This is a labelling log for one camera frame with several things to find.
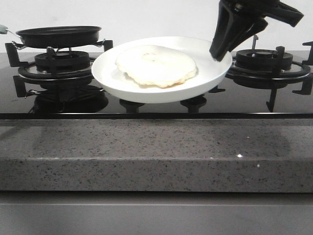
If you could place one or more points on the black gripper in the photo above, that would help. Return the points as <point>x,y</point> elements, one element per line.
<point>231,32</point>

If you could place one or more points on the white fried egg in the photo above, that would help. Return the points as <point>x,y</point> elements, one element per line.
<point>151,65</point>

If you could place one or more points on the black left pan support grate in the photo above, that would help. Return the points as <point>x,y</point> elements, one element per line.
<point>56,81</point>

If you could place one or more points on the black glass gas cooktop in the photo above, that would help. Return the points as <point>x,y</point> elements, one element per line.
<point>232,98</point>

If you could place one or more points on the black pan support grate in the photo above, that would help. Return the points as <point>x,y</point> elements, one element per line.
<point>300,72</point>
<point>56,81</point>

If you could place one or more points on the black right pan support grate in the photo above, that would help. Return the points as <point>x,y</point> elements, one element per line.
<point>300,72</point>

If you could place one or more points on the black gas burner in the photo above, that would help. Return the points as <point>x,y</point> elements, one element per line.
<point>64,61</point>
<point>262,60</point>

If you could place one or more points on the grey cabinet front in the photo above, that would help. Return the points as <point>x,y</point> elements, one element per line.
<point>91,213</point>

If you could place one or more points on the white round plate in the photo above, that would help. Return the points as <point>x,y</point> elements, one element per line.
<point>210,72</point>

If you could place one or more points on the black right gas burner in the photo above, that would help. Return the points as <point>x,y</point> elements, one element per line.
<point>262,60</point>

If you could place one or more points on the black left gas burner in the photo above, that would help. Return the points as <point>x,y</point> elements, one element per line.
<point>64,61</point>

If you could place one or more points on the black frying pan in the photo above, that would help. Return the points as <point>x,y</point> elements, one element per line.
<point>57,37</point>

